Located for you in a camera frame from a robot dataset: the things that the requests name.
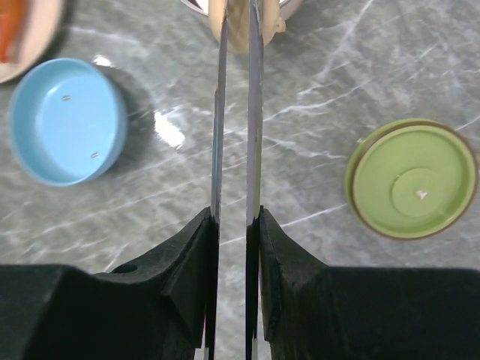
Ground pink and cream plate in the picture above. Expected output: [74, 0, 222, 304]
[1, 1, 67, 83]

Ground beige steel inner bowl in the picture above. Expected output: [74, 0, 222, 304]
[181, 0, 303, 20]

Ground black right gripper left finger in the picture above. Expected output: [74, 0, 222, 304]
[1, 208, 219, 359]

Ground cream toy steamed bun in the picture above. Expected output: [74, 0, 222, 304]
[205, 0, 286, 54]

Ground steel food tongs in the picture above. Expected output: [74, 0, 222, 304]
[211, 1, 263, 359]

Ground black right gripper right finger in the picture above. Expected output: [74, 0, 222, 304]
[259, 209, 479, 359]

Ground orange toy drumstick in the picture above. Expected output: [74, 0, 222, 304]
[1, 0, 28, 64]

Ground green round lid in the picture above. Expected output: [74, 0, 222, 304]
[344, 118, 479, 239]

